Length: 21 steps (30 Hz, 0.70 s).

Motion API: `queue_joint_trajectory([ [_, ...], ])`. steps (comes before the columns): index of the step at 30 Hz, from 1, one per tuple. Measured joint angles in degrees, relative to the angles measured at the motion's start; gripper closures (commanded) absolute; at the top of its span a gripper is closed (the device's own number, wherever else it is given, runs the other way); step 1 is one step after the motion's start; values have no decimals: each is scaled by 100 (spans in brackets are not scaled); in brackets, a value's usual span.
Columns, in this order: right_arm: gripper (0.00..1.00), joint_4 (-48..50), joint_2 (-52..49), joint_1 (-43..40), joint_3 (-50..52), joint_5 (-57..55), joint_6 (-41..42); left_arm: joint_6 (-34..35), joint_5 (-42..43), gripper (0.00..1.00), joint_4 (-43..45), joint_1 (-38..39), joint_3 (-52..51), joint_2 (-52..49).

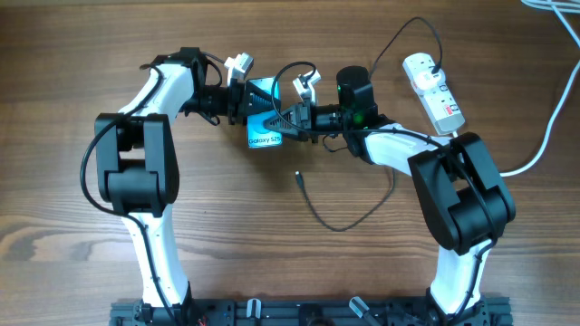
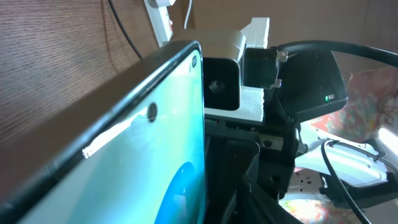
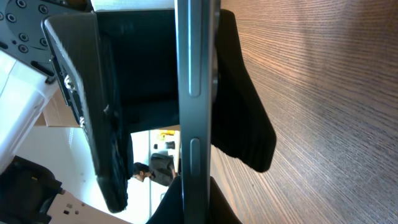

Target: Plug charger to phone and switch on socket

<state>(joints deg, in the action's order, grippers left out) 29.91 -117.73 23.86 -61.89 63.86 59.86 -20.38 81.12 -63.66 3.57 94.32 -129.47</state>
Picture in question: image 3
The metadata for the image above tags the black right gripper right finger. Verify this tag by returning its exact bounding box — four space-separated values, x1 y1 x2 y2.
209 177 242 224

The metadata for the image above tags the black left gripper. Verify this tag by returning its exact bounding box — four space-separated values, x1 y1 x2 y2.
1 0 177 213

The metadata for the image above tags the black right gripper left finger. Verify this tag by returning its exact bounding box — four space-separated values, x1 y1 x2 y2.
147 177 184 224

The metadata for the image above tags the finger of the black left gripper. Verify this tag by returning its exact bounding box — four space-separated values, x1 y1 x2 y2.
211 9 276 172

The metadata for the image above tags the Galaxy S25 smartphone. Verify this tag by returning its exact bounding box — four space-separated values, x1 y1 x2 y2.
175 0 220 224

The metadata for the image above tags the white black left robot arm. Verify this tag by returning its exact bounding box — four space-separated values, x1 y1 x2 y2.
1 1 276 215

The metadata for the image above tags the person in background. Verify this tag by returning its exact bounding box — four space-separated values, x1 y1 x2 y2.
133 153 178 187

